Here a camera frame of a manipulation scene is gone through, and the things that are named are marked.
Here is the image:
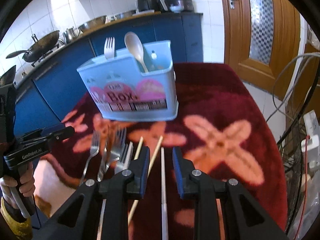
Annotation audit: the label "metal fork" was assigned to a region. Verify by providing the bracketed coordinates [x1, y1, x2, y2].
[114, 142, 130, 174]
[96, 127, 127, 240]
[79, 131, 101, 187]

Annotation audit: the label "white power strip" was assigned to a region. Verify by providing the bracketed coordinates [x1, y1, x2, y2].
[301, 110, 320, 171]

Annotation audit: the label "black air fryer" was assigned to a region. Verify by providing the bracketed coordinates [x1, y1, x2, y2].
[137, 0, 166, 12]

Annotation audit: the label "dark red flowered blanket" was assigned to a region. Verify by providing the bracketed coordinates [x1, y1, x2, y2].
[32, 62, 288, 240]

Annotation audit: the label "beige plastic spoon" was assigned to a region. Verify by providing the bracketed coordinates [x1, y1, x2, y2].
[124, 31, 149, 73]

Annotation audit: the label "thin red wire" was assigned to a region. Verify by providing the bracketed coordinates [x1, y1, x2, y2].
[297, 135, 311, 240]

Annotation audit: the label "wooden chopstick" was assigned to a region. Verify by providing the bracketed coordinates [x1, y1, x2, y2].
[127, 135, 164, 228]
[134, 136, 144, 160]

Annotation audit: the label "wooden door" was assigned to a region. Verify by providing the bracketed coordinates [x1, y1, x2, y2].
[219, 0, 308, 100]

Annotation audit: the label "white plastic fork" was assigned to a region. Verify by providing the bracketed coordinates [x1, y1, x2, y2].
[104, 37, 116, 59]

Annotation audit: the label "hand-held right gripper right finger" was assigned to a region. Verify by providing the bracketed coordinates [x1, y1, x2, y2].
[172, 146, 290, 240]

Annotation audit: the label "steel kettle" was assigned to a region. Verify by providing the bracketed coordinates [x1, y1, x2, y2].
[62, 27, 81, 43]

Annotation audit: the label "large steel basin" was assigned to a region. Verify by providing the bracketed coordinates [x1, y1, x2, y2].
[77, 15, 108, 32]

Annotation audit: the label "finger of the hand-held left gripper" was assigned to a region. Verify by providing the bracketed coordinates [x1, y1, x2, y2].
[21, 124, 75, 147]

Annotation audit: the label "person's left forearm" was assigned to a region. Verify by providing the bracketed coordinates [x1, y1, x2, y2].
[0, 197, 34, 240]

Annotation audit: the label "person's left hand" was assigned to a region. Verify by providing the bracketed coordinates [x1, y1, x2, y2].
[0, 164, 35, 205]

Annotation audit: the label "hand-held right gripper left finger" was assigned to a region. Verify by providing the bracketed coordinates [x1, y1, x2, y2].
[32, 146, 150, 240]

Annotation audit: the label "dark frying pan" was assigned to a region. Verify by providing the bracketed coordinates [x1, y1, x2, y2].
[0, 65, 17, 85]

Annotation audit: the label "blue kitchen cabinets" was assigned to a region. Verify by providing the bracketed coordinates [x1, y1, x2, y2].
[12, 12, 204, 130]

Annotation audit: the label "light blue utensil holder box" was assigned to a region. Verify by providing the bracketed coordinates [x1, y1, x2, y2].
[76, 40, 179, 122]

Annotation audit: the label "large black wok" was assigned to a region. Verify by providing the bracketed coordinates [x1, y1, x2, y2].
[6, 30, 65, 63]

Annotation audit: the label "grey cables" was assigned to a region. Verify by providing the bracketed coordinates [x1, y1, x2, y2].
[265, 52, 320, 123]

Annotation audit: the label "shallow steel basin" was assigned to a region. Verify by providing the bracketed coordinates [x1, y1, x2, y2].
[114, 9, 137, 20]

